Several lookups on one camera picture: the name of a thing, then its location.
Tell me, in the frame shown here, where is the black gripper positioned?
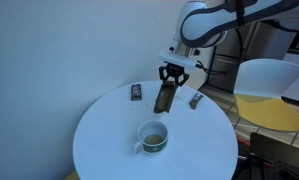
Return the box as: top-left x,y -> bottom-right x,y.
158,63 -> 191,88

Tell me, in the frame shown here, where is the blue Barilla orzo box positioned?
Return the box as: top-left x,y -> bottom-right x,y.
153,79 -> 179,115

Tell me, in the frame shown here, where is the brown snack bar wrapper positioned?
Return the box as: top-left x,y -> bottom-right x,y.
188,92 -> 205,111

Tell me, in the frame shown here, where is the dark M&M's candy packet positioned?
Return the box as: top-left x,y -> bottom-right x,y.
130,83 -> 143,101

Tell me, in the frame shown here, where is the orzo pasta in mug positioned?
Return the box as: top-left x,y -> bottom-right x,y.
143,133 -> 164,146

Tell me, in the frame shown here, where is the white mug with green band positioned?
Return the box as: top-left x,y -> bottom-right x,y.
132,119 -> 169,155

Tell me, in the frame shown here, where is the grey metal cabinet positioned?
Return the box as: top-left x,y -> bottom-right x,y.
207,16 -> 299,96

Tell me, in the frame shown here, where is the white chair with yellow seat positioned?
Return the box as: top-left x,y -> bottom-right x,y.
233,58 -> 299,133

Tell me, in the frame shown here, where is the black robot cart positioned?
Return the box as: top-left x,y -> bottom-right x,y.
233,132 -> 299,180

